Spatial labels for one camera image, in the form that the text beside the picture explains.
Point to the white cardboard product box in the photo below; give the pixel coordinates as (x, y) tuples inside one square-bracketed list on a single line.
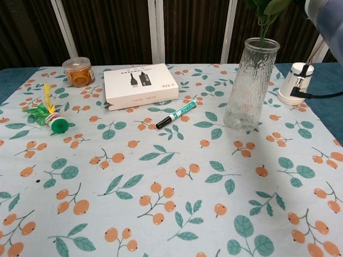
[(139, 88)]

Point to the green white marker pen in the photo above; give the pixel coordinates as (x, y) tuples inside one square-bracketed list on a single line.
[(182, 111)]

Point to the yellow green feather shuttlecock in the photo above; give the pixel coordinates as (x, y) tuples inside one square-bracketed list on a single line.
[(59, 125)]

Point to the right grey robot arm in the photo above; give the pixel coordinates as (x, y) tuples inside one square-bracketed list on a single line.
[(329, 24)]

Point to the textured clear glass vase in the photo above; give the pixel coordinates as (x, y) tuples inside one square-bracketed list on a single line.
[(246, 101)]

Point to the white paper cup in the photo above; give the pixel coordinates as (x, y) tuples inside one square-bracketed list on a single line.
[(287, 92)]

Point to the pink artificial flower bouquet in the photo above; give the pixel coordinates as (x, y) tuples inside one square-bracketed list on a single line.
[(273, 6)]

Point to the white partition frame post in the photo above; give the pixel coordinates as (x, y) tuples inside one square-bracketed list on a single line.
[(230, 32), (64, 29), (157, 32), (321, 51)]

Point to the floral orange berry tablecloth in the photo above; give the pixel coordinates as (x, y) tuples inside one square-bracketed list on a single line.
[(160, 187)]

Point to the clear jar of rubber bands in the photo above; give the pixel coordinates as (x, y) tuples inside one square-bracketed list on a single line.
[(79, 73)]

